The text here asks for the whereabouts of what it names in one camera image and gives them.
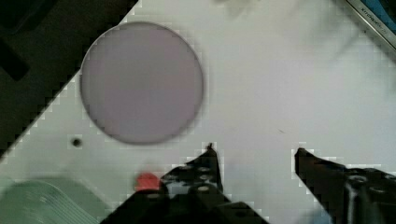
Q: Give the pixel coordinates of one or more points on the red strawberry near plate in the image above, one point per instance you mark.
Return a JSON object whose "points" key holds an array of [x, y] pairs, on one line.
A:
{"points": [[146, 181]]}

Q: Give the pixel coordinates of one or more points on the green perforated colander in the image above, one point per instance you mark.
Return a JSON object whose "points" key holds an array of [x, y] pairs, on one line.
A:
{"points": [[37, 201]]}

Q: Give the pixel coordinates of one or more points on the black toaster oven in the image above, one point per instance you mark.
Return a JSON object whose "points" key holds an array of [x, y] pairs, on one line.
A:
{"points": [[379, 15]]}

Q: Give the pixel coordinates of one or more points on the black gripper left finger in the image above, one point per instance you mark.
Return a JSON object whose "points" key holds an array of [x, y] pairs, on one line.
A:
{"points": [[191, 193]]}

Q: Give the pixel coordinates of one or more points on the round purple plate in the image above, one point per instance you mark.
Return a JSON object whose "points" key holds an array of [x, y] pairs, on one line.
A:
{"points": [[141, 83]]}

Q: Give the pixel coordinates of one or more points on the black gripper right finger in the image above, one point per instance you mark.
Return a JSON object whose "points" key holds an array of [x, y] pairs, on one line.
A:
{"points": [[349, 195]]}

